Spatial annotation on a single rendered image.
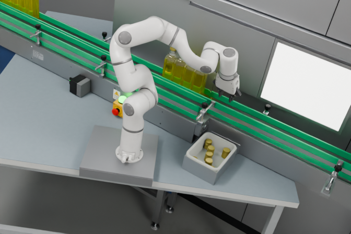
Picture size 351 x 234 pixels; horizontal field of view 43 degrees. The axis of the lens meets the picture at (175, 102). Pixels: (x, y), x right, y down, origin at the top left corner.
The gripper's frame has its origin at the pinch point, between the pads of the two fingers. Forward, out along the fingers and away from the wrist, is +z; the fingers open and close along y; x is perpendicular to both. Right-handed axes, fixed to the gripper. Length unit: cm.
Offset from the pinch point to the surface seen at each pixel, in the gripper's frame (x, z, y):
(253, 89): -20.4, 14.6, -3.6
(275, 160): 2.1, 26.5, -30.1
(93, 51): 5, 15, 82
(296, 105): -22.6, 13.5, -26.0
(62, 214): 71, 90, 67
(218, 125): 2.7, 23.0, 1.6
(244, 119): -2.9, 15.6, -9.0
